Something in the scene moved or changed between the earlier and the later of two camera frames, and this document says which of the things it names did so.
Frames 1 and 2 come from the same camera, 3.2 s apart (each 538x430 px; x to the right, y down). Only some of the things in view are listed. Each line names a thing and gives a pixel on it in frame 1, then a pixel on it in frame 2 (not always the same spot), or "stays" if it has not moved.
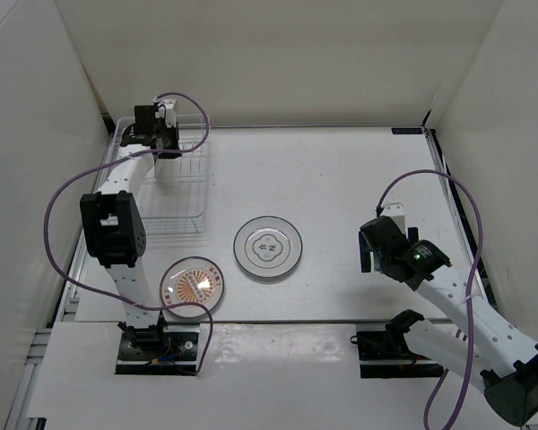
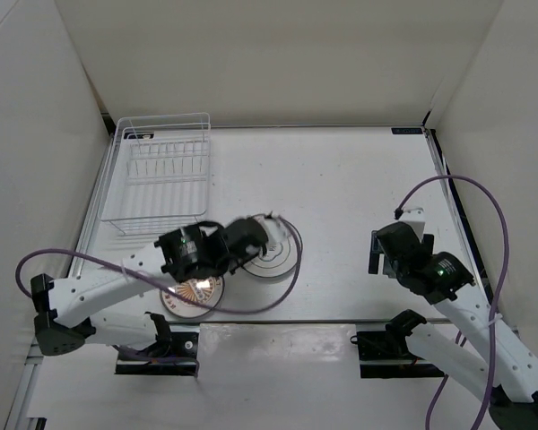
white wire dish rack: x=174 y=202 stays
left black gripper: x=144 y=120 → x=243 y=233
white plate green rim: x=268 y=246 stays
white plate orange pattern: x=191 y=279 stays
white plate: x=164 y=167 → x=280 y=249
